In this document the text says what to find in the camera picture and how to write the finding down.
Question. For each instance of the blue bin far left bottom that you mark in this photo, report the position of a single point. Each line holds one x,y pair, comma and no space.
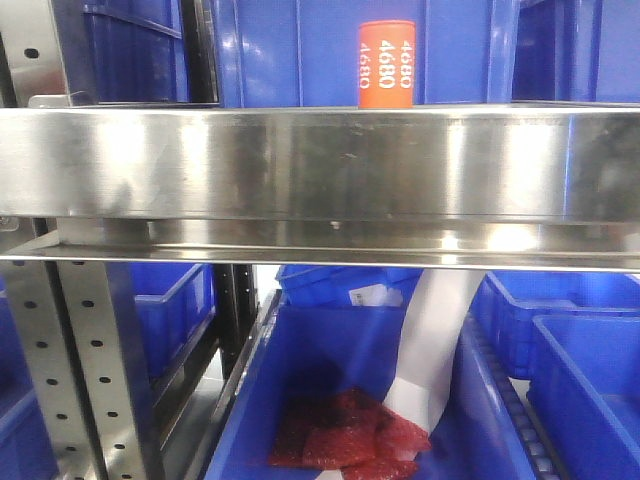
26,452

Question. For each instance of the blue bin upper right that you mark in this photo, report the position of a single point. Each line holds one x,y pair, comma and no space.
584,51

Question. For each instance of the blue bin lower left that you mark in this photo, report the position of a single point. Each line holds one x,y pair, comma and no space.
172,300

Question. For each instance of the black shelf post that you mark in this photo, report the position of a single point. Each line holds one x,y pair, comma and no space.
236,310

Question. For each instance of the blue bin lower rear centre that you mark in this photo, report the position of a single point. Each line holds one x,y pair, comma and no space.
315,285

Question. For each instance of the blue bin lower right rear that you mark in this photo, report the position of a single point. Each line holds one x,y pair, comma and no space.
507,301

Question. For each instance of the perforated steel shelf upright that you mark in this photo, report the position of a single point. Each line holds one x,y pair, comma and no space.
80,333

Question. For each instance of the steel shelf front beam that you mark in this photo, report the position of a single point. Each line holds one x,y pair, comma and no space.
533,186

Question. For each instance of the blue bin upper left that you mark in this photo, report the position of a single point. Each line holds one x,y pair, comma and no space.
138,50

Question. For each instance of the blue bin lower right front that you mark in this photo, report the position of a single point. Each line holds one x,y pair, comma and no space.
585,390

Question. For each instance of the orange cylindrical capacitor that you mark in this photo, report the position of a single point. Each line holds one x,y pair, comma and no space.
387,54

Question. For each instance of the blue bin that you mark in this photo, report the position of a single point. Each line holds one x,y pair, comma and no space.
172,300
26,452
507,301
321,351
138,50
315,285
585,390
584,51

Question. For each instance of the large blue bin upper shelf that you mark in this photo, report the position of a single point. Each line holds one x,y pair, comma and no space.
306,53

